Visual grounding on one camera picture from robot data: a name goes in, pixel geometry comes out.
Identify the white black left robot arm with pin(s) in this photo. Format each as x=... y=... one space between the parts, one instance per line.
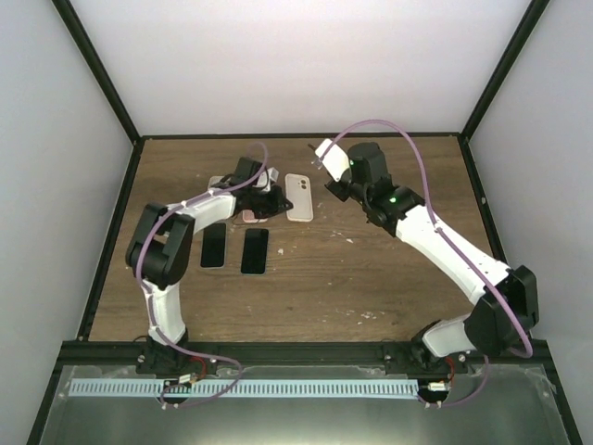
x=159 y=251

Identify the black screen smartphone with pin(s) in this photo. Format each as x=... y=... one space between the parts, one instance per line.
x=255 y=250
x=213 y=250

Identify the light blue slotted cable duct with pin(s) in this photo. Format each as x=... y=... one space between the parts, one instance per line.
x=249 y=388

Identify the pink phone case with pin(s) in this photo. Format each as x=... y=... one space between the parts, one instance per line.
x=248 y=216

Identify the beige phone case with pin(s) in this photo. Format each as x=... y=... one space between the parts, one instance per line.
x=298 y=192

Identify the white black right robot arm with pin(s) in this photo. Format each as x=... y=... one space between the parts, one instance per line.
x=504 y=300

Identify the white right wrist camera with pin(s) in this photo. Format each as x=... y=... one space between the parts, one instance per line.
x=330 y=156

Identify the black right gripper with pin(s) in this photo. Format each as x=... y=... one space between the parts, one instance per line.
x=336 y=192

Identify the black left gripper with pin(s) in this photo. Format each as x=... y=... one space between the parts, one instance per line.
x=276 y=202

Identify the black aluminium frame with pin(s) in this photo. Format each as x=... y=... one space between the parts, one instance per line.
x=82 y=351

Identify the grey metal plate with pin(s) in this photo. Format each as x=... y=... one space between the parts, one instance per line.
x=504 y=404

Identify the white phone case with ring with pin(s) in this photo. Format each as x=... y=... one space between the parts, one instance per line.
x=213 y=180

